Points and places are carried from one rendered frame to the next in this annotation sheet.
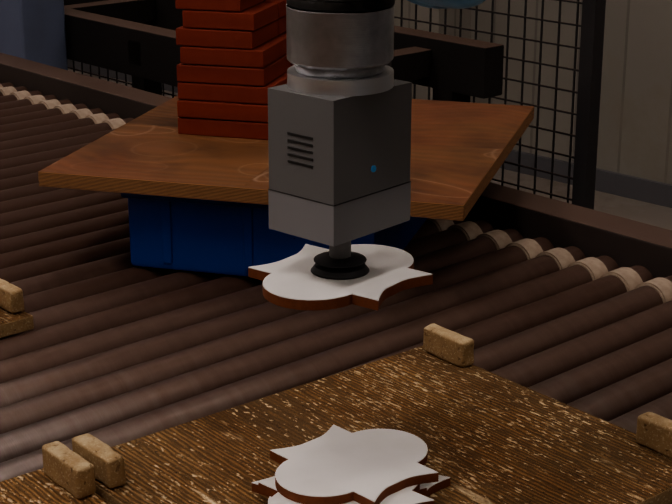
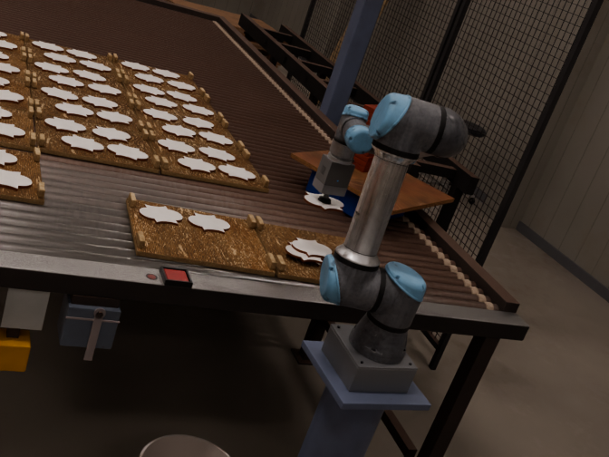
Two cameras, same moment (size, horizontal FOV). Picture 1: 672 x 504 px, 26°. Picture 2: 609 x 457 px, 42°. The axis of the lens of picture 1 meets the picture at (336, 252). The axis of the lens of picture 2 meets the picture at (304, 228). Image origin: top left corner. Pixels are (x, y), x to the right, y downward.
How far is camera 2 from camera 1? 1.41 m
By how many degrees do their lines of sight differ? 14
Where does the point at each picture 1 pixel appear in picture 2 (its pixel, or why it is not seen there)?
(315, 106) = (328, 161)
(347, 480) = (306, 249)
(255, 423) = (301, 234)
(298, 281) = (313, 199)
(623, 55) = (597, 213)
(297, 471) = (298, 243)
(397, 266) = (337, 206)
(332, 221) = (323, 188)
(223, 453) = (288, 236)
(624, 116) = (586, 239)
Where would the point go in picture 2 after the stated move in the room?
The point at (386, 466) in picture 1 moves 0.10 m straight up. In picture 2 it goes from (318, 251) to (328, 223)
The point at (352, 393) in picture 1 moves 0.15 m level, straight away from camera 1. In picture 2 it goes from (331, 240) to (345, 229)
